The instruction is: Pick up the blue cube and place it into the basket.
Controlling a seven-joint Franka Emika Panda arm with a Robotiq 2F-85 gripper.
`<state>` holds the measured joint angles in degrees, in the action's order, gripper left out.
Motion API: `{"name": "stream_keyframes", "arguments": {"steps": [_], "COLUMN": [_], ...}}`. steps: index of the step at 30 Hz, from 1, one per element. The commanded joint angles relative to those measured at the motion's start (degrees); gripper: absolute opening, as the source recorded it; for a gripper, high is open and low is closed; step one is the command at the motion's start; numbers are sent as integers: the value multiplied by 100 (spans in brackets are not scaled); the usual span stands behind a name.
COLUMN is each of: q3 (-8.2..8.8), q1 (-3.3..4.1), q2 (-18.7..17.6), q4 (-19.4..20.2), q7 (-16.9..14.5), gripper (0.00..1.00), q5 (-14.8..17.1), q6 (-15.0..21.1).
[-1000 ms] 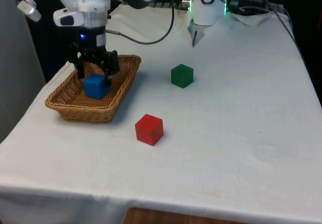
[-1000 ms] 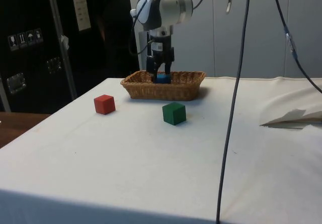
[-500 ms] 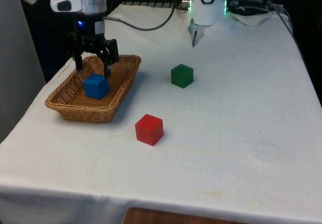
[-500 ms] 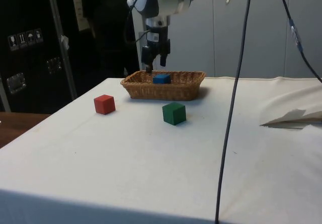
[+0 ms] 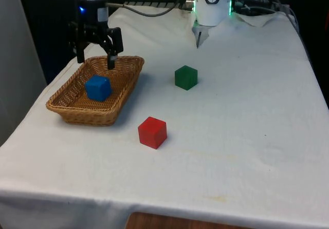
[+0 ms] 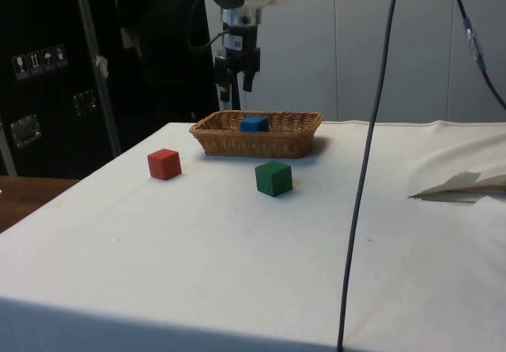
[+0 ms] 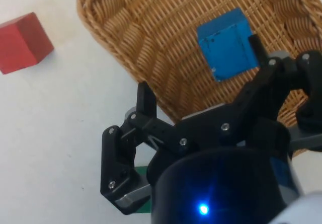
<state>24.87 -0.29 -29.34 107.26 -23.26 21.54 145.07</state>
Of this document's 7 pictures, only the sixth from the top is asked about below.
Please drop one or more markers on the black cabinet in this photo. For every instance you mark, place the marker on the black cabinet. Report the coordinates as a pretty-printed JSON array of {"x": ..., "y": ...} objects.
[{"x": 43, "y": 23}]

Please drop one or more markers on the blue cube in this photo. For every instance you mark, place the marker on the blue cube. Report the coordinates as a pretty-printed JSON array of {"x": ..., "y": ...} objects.
[{"x": 254, "y": 124}]

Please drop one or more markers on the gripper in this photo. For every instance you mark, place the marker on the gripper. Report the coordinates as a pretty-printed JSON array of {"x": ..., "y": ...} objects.
[{"x": 247, "y": 37}]

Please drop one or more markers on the green cube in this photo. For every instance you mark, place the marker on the green cube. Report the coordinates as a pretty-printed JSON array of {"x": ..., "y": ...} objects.
[{"x": 270, "y": 180}]

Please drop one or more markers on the wicker basket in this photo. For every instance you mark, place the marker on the wicker basket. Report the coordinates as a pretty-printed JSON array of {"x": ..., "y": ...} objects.
[{"x": 257, "y": 144}]

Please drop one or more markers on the red cube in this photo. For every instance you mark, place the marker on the red cube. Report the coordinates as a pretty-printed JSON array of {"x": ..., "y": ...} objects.
[{"x": 163, "y": 165}]

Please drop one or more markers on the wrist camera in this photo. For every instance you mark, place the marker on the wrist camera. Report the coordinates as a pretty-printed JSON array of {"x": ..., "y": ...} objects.
[{"x": 241, "y": 17}]

